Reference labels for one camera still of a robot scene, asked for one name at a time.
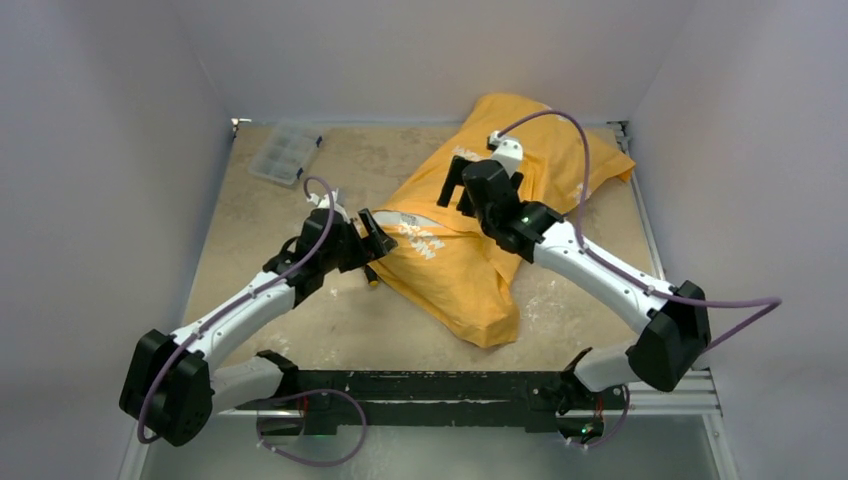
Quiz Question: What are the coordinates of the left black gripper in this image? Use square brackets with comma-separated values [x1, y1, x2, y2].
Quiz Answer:
[320, 208, 395, 273]

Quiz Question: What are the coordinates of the white pillow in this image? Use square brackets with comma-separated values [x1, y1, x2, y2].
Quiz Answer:
[373, 210, 441, 228]

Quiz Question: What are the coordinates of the orange Mickey Mouse pillowcase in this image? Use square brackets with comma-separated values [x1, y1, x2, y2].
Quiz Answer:
[371, 93, 635, 348]

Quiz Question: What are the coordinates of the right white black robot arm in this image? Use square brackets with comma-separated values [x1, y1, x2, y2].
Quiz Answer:
[437, 156, 711, 407]

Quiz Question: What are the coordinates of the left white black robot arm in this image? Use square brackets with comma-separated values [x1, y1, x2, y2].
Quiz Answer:
[119, 207, 398, 446]

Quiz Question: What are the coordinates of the yellow black screwdriver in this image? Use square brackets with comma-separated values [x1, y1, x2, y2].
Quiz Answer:
[362, 265, 380, 288]

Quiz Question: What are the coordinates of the clear plastic organizer box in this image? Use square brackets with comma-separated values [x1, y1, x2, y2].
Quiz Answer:
[248, 119, 324, 188]

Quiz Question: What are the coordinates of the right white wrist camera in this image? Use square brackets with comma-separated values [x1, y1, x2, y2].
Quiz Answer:
[487, 130, 524, 177]

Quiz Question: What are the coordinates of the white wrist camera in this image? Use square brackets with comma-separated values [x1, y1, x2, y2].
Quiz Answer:
[487, 130, 524, 177]
[307, 188, 350, 222]

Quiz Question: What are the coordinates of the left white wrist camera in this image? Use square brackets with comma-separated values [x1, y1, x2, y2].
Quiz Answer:
[307, 188, 350, 222]

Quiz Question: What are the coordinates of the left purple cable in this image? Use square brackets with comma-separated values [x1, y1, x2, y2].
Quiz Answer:
[135, 175, 369, 468]

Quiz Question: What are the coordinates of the purple cable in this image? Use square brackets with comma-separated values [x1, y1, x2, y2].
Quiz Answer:
[496, 109, 784, 452]
[135, 175, 369, 468]

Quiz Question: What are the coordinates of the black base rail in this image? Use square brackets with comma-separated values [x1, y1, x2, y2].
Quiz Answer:
[234, 369, 628, 439]

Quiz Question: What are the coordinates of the aluminium frame profile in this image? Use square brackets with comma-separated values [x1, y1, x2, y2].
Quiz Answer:
[135, 120, 723, 419]

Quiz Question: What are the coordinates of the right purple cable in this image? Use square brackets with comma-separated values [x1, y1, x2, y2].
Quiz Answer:
[496, 109, 784, 452]

